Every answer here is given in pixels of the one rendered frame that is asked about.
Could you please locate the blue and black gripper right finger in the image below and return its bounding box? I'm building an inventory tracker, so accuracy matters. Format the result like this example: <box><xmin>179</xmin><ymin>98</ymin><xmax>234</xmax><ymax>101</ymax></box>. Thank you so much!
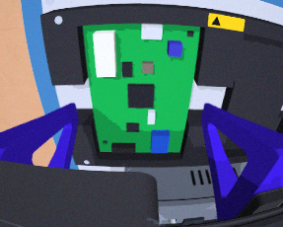
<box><xmin>201</xmin><ymin>103</ymin><xmax>283</xmax><ymax>221</ymax></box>

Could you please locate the green circuit board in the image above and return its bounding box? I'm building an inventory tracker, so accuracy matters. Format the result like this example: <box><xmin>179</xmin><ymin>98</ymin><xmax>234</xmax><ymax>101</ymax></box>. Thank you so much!
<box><xmin>83</xmin><ymin>24</ymin><xmax>200</xmax><ymax>153</ymax></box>

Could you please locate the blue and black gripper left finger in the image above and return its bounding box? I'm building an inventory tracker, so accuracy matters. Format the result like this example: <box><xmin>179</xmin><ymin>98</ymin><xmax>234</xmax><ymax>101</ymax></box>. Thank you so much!
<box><xmin>0</xmin><ymin>103</ymin><xmax>79</xmax><ymax>169</ymax></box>

